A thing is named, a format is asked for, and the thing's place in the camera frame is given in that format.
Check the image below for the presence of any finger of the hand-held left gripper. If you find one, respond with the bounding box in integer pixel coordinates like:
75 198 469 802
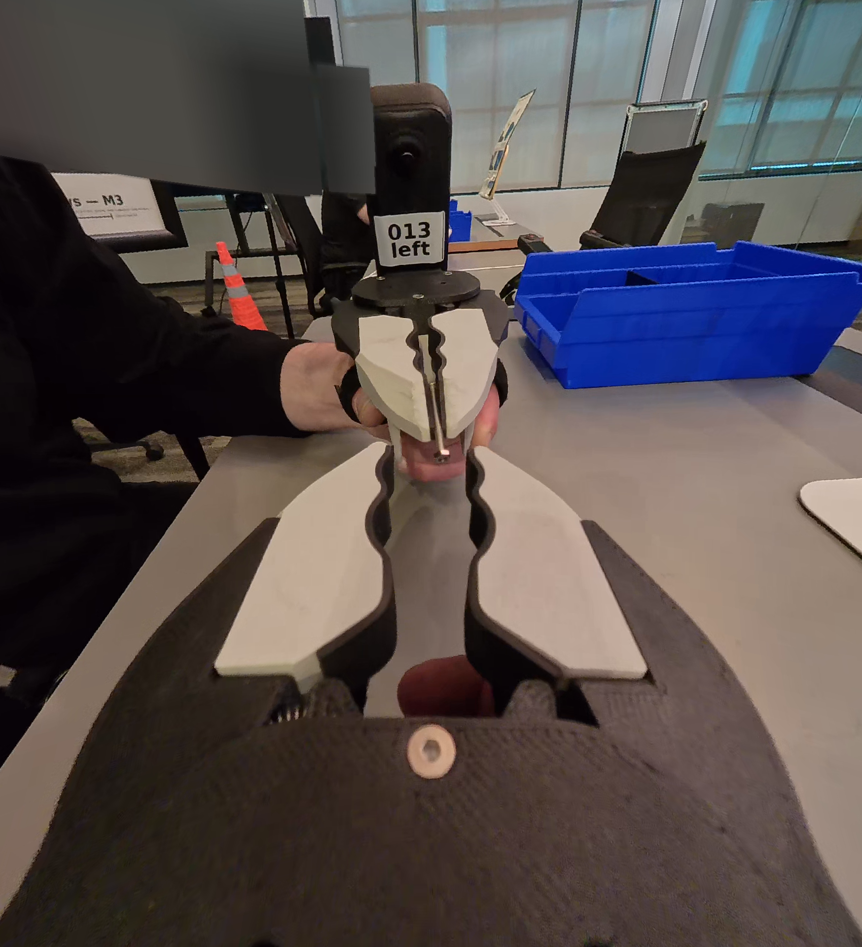
431 309 500 446
354 316 438 441

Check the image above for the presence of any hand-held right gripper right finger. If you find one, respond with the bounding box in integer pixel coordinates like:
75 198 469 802
465 445 650 713

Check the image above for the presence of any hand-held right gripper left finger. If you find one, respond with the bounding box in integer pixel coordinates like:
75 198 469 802
214 441 398 707

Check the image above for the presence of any long metal bolt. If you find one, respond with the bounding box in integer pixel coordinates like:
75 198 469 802
416 334 448 454

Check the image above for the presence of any person's left forearm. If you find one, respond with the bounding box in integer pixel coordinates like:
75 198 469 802
72 292 314 446

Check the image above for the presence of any person's left hand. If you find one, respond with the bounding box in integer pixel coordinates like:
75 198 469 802
282 342 506 483

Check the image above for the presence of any leaflet display stand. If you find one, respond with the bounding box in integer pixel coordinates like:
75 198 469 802
478 89 538 224

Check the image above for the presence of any orange traffic cone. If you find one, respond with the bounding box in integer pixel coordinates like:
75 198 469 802
215 242 269 332

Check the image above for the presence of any black swivel chair base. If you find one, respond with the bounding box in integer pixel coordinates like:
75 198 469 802
74 420 212 483

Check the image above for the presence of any blue plastic bin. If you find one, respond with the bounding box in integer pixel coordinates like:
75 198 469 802
512 240 862 390

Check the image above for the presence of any black mesh office chair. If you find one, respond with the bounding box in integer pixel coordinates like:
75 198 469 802
516 141 709 257

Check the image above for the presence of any silver framed panel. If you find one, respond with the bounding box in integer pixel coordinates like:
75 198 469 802
619 99 710 161

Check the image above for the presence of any dark box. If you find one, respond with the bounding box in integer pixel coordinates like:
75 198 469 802
697 201 766 250

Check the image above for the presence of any person's black clothing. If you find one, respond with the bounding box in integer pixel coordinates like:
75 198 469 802
0 148 287 828

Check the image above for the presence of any white sign board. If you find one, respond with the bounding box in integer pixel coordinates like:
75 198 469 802
50 172 189 254

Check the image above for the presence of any white board mat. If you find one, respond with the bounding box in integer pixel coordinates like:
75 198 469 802
798 475 862 593

